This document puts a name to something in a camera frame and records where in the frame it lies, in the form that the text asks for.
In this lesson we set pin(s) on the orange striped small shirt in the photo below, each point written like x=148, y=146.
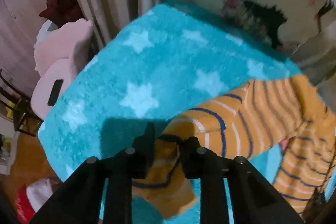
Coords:
x=262, y=119

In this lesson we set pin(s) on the blue star-print cartoon blanket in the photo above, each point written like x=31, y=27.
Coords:
x=162, y=69

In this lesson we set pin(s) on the dark red cap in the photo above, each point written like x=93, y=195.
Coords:
x=61, y=6

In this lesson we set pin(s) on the pink chair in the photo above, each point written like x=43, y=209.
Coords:
x=65, y=43

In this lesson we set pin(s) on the black metal rack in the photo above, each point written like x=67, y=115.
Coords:
x=18, y=111

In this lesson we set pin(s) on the red plastic bag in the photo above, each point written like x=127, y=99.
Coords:
x=23, y=204

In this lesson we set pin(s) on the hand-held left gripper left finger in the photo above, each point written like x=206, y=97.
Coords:
x=143, y=146

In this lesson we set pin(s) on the plain beige pillow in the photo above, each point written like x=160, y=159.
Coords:
x=319, y=56

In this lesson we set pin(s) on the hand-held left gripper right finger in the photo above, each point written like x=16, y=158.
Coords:
x=190, y=154

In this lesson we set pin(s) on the white cloth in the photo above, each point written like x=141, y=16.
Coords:
x=46, y=29

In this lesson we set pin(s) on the pink wardrobe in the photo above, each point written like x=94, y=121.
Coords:
x=18, y=24

